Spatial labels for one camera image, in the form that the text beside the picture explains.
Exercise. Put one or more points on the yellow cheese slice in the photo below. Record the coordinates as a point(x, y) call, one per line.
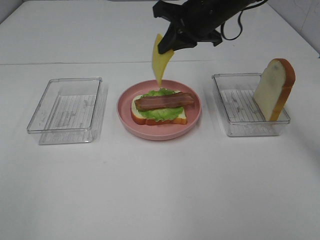
point(159, 61)

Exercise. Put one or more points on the right clear plastic tray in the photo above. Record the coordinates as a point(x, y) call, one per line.
point(240, 115)

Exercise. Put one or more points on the bread slice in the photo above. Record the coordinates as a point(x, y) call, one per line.
point(274, 88)
point(141, 121)

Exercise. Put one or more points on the clear plastic tray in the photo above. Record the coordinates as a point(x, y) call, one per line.
point(240, 115)
point(70, 111)

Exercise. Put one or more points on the left clear plastic tray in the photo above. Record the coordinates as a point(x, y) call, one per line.
point(70, 111)

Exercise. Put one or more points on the pink round plate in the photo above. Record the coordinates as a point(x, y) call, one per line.
point(163, 131)

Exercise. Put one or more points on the green lettuce leaf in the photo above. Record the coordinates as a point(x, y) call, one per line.
point(159, 115)

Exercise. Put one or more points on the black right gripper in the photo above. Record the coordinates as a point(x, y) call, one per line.
point(195, 21)

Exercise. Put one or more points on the bacon strip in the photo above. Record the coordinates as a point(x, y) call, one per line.
point(170, 101)
point(142, 104)

